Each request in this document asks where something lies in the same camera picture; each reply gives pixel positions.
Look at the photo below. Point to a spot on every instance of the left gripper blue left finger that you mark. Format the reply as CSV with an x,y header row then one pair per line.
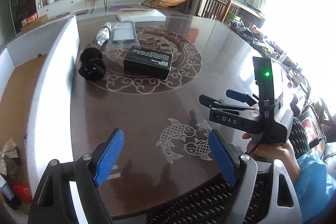
x,y
105,156

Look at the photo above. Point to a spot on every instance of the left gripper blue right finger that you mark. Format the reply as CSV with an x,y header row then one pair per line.
x,y
224,156

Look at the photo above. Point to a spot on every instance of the black rectangular box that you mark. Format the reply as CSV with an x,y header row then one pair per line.
x,y
145,62

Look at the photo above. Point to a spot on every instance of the person's right hand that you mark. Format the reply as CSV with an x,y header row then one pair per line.
x,y
284,152

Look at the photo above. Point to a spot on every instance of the white storage box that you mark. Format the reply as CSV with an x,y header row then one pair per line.
x,y
36,82

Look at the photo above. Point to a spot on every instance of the wooden side table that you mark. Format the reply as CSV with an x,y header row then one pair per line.
x,y
250,17

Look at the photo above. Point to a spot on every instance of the silver foil package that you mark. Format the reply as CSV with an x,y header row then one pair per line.
x,y
105,33

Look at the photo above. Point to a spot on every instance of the clear plastic phone case pack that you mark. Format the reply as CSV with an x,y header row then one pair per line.
x,y
124,32

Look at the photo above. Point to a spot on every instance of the wooden chair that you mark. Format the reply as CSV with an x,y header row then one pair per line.
x,y
214,9

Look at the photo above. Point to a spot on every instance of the white flat box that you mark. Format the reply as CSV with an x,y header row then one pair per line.
x,y
140,15

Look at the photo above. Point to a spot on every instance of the purple round mat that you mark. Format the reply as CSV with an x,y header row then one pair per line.
x,y
119,7

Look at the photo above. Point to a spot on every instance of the cardboard box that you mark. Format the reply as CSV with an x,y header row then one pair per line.
x,y
37,23

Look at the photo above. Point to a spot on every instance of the white tv cabinet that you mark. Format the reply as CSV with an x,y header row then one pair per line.
x,y
63,6

